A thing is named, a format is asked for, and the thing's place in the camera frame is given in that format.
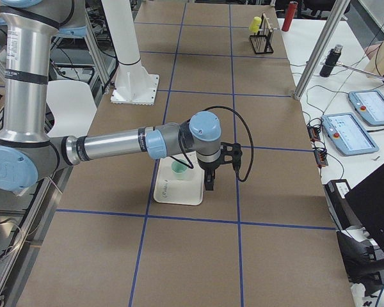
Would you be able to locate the aluminium frame post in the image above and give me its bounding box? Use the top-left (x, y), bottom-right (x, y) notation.
top-left (293, 0), bottom-right (350, 100)

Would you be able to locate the white chair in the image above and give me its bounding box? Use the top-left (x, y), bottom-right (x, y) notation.
top-left (47, 80), bottom-right (97, 138)

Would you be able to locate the mint green cup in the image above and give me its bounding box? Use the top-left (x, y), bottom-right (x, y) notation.
top-left (171, 161), bottom-right (189, 180)

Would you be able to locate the black cylinder device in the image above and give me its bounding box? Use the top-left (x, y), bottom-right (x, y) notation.
top-left (319, 44), bottom-right (343, 77)

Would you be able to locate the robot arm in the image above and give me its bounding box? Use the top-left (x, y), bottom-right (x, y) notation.
top-left (0, 1), bottom-right (222, 192)

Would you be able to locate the red bottle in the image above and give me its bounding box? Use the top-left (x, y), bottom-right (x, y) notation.
top-left (281, 1), bottom-right (298, 32)

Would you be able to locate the black laptop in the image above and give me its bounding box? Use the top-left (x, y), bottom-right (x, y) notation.
top-left (345, 163), bottom-right (384, 252)

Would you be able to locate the cream rabbit tray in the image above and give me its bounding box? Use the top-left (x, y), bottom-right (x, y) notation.
top-left (154, 152), bottom-right (204, 205)

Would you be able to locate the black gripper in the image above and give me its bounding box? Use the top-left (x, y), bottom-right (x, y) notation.
top-left (198, 157), bottom-right (223, 191)

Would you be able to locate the black wire cup rack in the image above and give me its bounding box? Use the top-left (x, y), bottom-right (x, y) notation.
top-left (249, 21), bottom-right (274, 54)

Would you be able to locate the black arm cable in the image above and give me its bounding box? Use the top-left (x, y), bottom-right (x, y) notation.
top-left (178, 106), bottom-right (254, 183)

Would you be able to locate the blue teach pendant far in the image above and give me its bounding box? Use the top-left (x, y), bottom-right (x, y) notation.
top-left (348, 90), bottom-right (384, 126)

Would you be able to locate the wooden rack handle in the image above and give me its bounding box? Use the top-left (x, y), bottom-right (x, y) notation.
top-left (262, 13), bottom-right (273, 33)

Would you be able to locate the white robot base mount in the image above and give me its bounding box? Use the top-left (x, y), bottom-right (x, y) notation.
top-left (102, 0), bottom-right (159, 106)

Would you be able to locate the blue teach pendant near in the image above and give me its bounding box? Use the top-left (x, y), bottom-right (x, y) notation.
top-left (321, 113), bottom-right (380, 156)

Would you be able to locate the yellow cup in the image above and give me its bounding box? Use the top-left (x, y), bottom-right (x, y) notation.
top-left (249, 16), bottom-right (262, 33)

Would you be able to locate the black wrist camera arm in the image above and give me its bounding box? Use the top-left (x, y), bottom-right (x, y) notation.
top-left (220, 142), bottom-right (243, 173)

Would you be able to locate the blue teach pendant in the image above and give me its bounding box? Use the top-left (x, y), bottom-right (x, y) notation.
top-left (348, 90), bottom-right (384, 126)
top-left (321, 113), bottom-right (380, 156)

